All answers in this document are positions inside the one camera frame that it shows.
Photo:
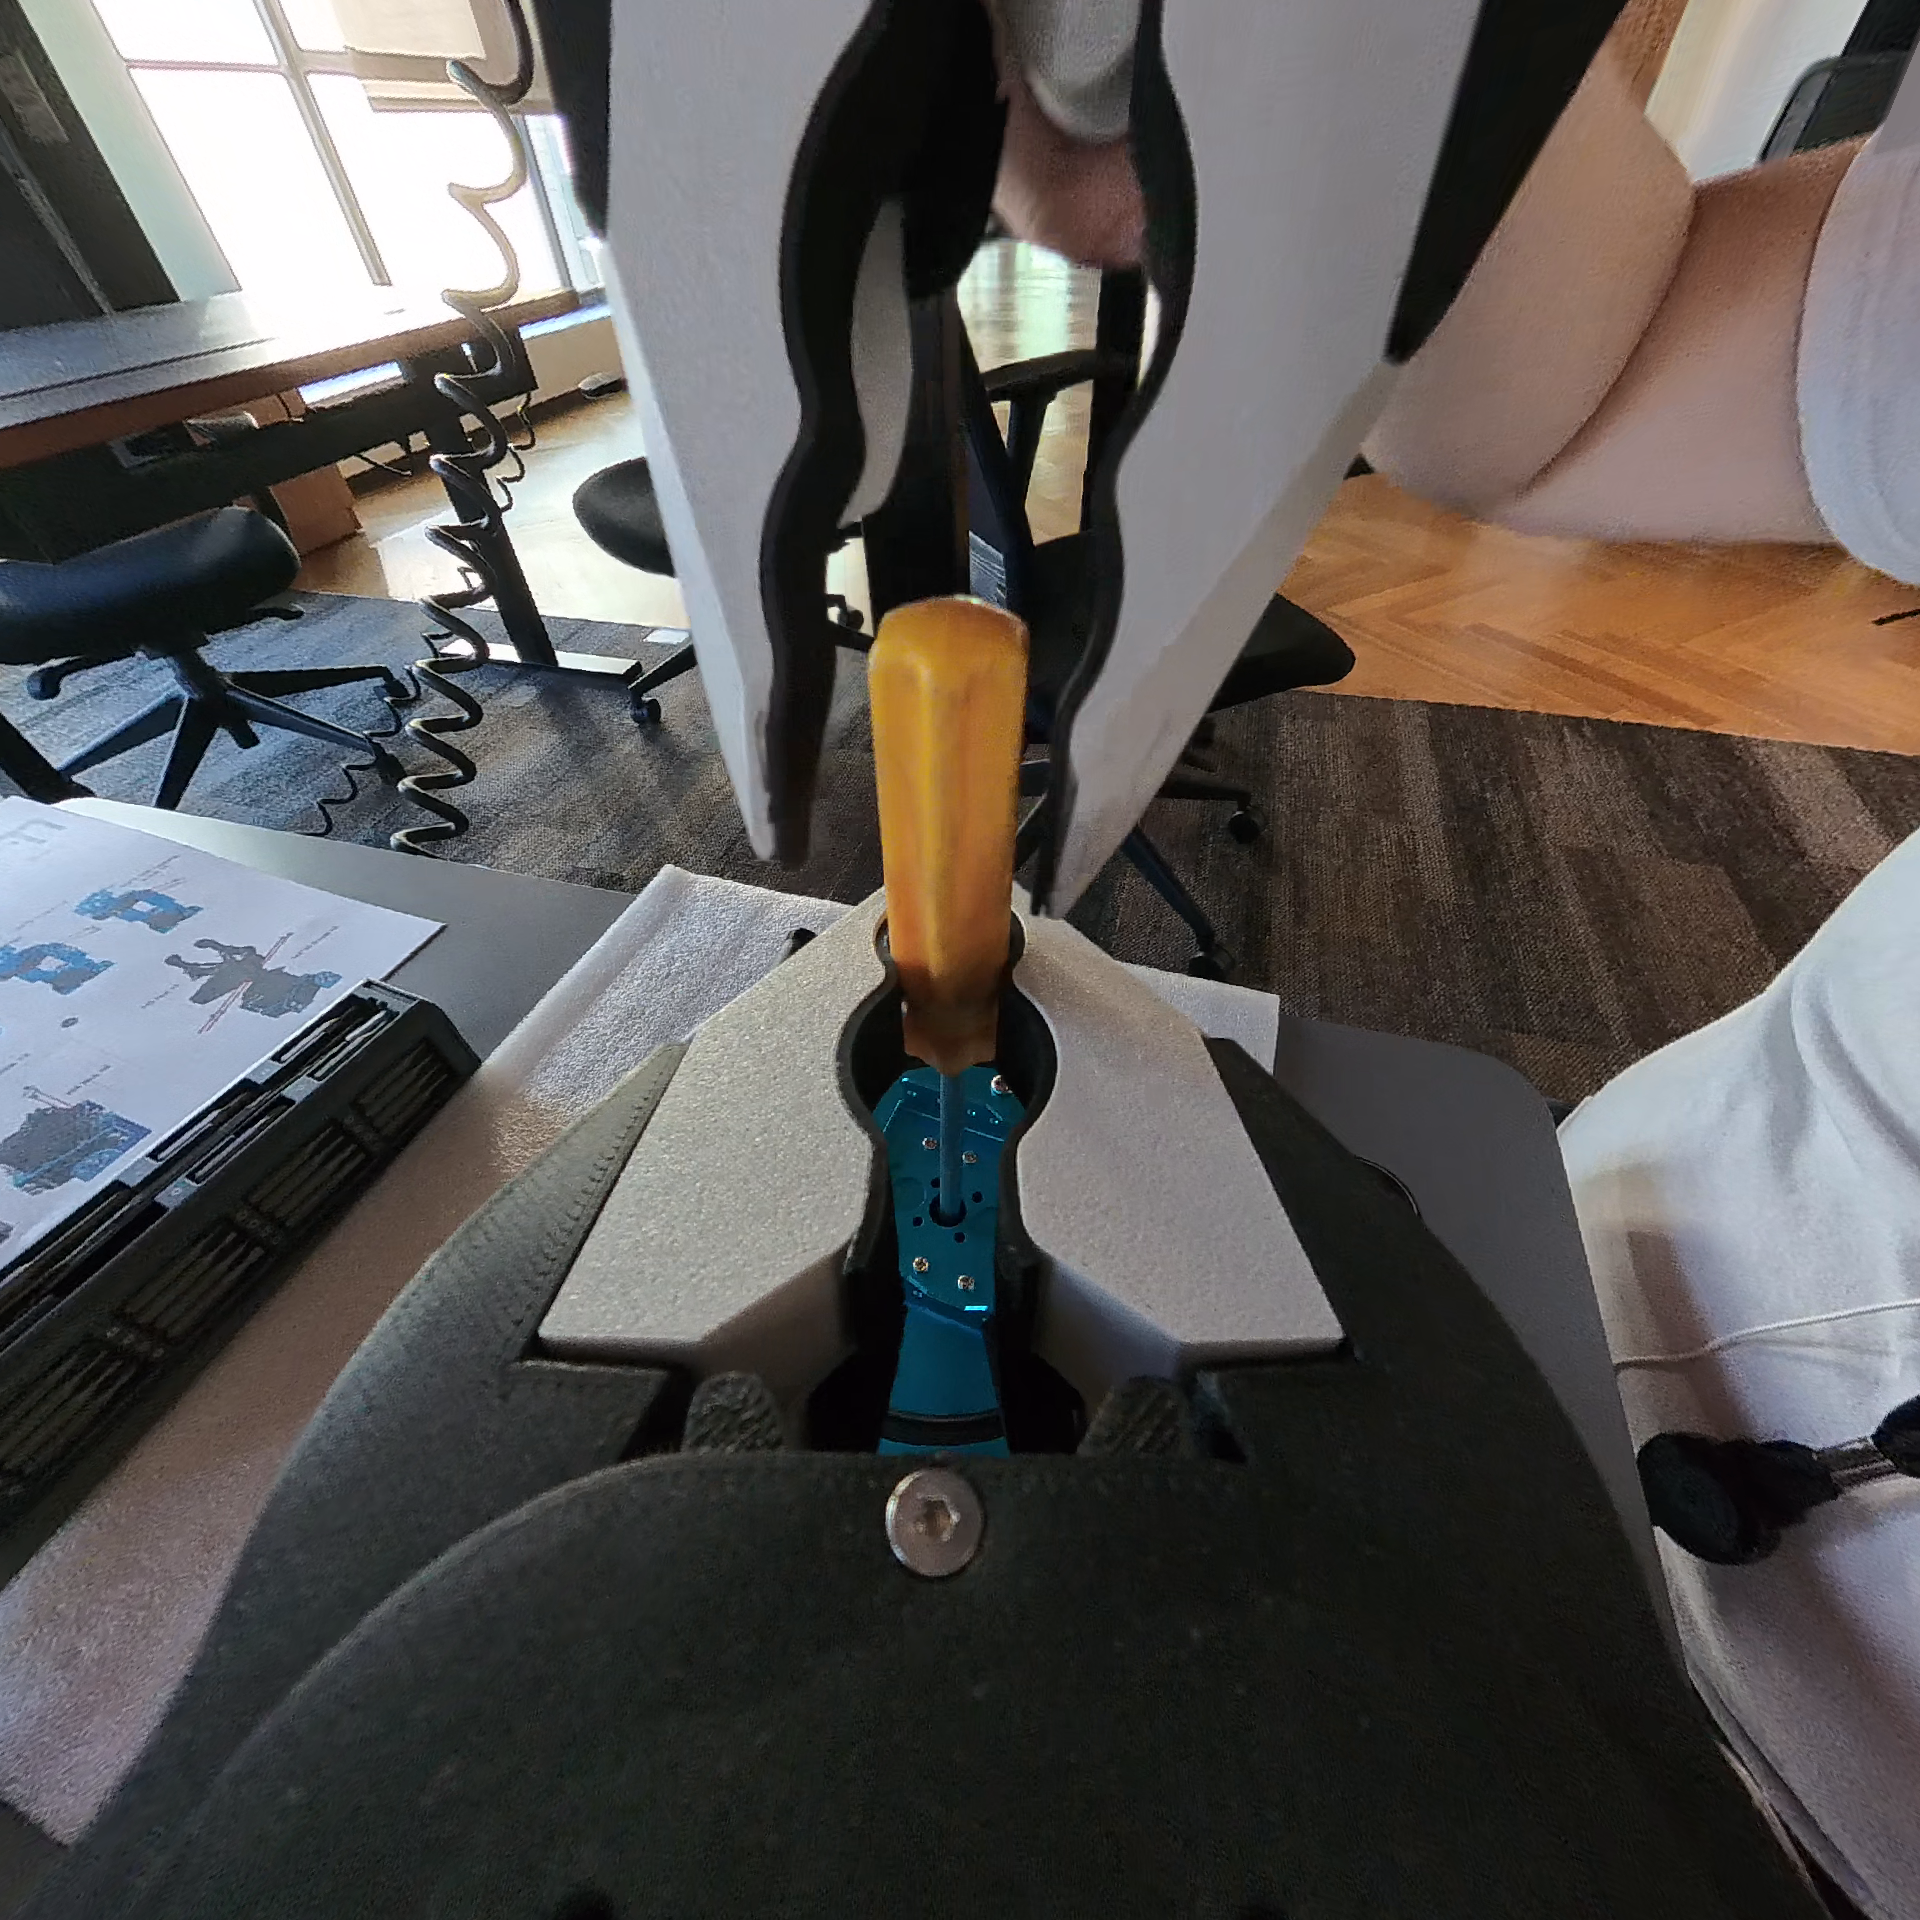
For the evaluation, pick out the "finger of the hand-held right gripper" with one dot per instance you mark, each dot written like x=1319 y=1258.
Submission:
x=690 y=302
x=1291 y=302

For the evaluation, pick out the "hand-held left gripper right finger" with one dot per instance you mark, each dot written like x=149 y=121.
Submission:
x=1185 y=1186

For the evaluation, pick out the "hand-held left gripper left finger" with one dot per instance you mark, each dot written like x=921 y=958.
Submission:
x=705 y=1186

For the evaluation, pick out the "blue metal robot base part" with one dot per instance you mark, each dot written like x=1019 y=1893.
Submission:
x=945 y=1350

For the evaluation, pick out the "person's right forearm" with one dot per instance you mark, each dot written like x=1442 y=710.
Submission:
x=1619 y=420

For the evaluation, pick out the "grey desk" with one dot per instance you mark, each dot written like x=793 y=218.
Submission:
x=1440 y=1202

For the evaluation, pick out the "person's right hand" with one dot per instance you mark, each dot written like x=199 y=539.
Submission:
x=1066 y=196

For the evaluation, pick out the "black office chair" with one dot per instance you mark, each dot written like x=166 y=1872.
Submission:
x=136 y=578
x=623 y=509
x=1830 y=107

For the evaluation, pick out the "white foam sheet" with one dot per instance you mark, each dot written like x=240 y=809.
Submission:
x=705 y=932

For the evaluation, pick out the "small cardboard box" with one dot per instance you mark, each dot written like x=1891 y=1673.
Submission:
x=318 y=509

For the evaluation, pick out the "large window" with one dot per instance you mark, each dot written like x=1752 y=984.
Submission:
x=225 y=180

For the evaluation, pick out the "black screwdriver bit case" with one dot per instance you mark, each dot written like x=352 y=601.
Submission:
x=225 y=1245

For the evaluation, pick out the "dark wooden office table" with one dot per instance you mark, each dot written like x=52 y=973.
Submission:
x=149 y=361

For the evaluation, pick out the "person's white garment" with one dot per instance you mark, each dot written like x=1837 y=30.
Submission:
x=1768 y=1202

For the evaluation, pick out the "open instruction manual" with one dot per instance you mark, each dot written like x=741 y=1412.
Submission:
x=149 y=991

